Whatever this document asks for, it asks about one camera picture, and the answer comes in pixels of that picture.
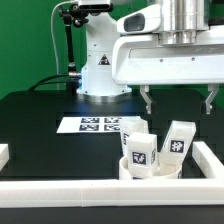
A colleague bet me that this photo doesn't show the black cables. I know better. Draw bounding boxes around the black cables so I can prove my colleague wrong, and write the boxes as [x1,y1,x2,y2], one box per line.
[27,73,73,92]

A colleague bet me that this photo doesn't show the white marker sheet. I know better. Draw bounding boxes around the white marker sheet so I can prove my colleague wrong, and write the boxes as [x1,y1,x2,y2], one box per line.
[57,116,124,134]

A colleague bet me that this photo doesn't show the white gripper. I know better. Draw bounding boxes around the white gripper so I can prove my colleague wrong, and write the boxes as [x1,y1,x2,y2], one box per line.
[112,3,224,114]

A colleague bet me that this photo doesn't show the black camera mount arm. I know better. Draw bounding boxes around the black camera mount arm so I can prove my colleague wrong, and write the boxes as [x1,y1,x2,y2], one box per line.
[59,4,88,94]

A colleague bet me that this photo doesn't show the white left fence bar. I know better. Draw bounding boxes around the white left fence bar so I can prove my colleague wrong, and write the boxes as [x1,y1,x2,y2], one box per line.
[0,144,9,171]

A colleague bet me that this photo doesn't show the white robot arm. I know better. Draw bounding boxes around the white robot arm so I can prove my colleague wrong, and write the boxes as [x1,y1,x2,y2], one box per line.
[78,0,224,113]

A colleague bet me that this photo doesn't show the white front fence bar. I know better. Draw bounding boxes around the white front fence bar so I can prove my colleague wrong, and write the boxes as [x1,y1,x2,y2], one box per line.
[0,179,224,208]

